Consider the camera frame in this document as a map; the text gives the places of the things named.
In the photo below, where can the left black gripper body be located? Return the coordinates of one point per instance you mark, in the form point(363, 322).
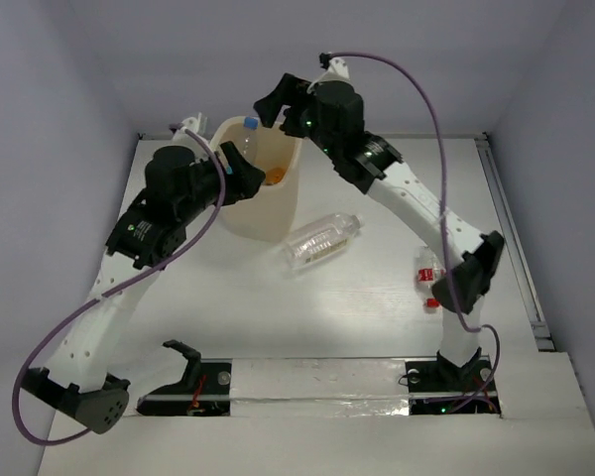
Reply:
point(223, 178)

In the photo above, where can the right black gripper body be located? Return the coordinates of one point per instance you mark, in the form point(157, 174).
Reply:
point(303, 119)

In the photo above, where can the orange juice bottle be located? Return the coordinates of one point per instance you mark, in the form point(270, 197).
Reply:
point(274, 176)

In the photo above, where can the blue cap water bottle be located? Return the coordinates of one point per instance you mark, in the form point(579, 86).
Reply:
point(248, 139)

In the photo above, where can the large clear ribbed bottle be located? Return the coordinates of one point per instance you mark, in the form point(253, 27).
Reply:
point(321, 239)

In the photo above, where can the red label red cap bottle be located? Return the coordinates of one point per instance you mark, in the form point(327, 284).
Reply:
point(428, 272)

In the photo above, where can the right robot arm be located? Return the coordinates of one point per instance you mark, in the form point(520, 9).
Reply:
point(470, 258)

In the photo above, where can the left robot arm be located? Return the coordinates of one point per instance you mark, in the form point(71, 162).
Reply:
point(148, 236)

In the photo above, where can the cream plastic waste bin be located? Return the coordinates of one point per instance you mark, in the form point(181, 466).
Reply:
point(269, 215)

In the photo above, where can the silver tape strip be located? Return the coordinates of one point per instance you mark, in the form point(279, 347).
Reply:
point(325, 388)

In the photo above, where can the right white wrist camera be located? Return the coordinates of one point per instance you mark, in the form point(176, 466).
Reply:
point(334, 69)

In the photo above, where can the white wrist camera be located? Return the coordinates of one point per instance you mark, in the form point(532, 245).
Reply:
point(334, 69)
point(196, 124)

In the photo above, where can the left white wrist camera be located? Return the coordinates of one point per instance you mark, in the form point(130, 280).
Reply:
point(196, 124)

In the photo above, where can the aluminium rail right edge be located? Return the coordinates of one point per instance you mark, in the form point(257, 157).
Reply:
point(543, 338)

